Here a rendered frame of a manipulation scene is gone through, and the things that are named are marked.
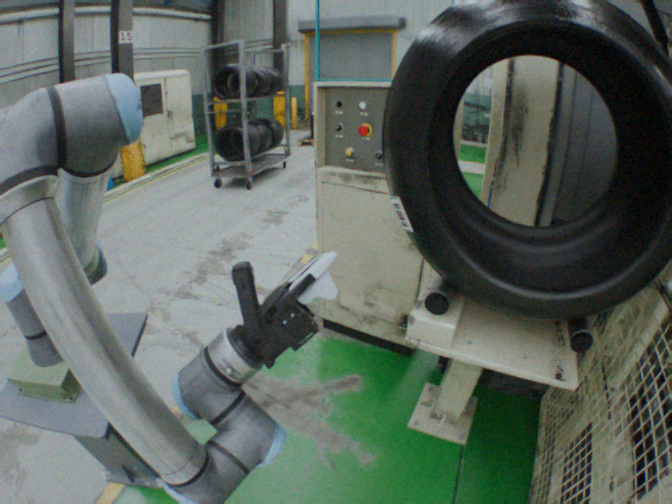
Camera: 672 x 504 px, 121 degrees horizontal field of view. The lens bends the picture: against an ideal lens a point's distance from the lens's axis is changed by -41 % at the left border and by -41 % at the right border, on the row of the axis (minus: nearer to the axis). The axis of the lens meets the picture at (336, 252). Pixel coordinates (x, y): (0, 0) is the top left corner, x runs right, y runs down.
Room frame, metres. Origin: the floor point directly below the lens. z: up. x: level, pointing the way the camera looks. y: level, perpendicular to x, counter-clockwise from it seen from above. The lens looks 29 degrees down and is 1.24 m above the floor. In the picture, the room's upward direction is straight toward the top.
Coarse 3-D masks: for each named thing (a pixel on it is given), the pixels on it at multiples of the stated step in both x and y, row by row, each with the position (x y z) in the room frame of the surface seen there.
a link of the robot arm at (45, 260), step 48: (48, 96) 0.29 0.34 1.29; (0, 144) 0.22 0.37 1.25; (48, 144) 0.28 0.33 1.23; (0, 192) 0.20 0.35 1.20; (48, 192) 0.26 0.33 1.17; (48, 240) 0.23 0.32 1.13; (48, 288) 0.20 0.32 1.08; (96, 336) 0.20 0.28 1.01; (96, 384) 0.17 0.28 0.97; (144, 384) 0.21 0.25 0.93; (144, 432) 0.16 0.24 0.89; (192, 480) 0.14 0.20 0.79; (240, 480) 0.18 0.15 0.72
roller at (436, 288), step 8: (440, 280) 0.46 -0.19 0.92; (432, 288) 0.45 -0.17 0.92; (440, 288) 0.44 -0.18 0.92; (448, 288) 0.44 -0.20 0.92; (432, 296) 0.42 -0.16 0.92; (440, 296) 0.42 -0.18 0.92; (448, 296) 0.42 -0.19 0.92; (424, 304) 0.43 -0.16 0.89; (432, 304) 0.42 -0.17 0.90; (440, 304) 0.42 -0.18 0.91; (448, 304) 0.41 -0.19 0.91; (432, 312) 0.42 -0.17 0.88; (440, 312) 0.41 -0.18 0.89
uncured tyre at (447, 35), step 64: (512, 0) 0.39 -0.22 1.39; (576, 0) 0.35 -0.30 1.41; (448, 64) 0.42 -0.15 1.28; (576, 64) 0.55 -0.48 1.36; (640, 64) 0.30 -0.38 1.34; (384, 128) 0.50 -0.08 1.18; (448, 128) 0.68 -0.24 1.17; (640, 128) 0.46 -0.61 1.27; (448, 192) 0.67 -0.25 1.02; (640, 192) 0.44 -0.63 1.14; (448, 256) 0.41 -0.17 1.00; (512, 256) 0.56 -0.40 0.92; (576, 256) 0.49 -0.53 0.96; (640, 256) 0.27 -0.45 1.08
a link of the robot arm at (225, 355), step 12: (216, 336) 0.36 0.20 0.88; (228, 336) 0.35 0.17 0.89; (216, 348) 0.33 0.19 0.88; (228, 348) 0.33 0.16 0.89; (216, 360) 0.32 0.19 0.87; (228, 360) 0.32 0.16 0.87; (240, 360) 0.32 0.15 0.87; (228, 372) 0.30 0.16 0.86; (240, 372) 0.31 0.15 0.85; (252, 372) 0.32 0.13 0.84
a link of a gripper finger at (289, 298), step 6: (306, 276) 0.39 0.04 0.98; (312, 276) 0.39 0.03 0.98; (300, 282) 0.38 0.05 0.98; (306, 282) 0.38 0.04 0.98; (312, 282) 0.39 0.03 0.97; (294, 288) 0.37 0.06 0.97; (300, 288) 0.37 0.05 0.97; (306, 288) 0.38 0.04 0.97; (288, 294) 0.37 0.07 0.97; (294, 294) 0.37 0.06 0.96; (300, 294) 0.38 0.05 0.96; (282, 300) 0.36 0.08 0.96; (288, 300) 0.36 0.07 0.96; (294, 300) 0.36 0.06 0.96; (276, 306) 0.36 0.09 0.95; (282, 306) 0.36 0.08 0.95; (288, 306) 0.36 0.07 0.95
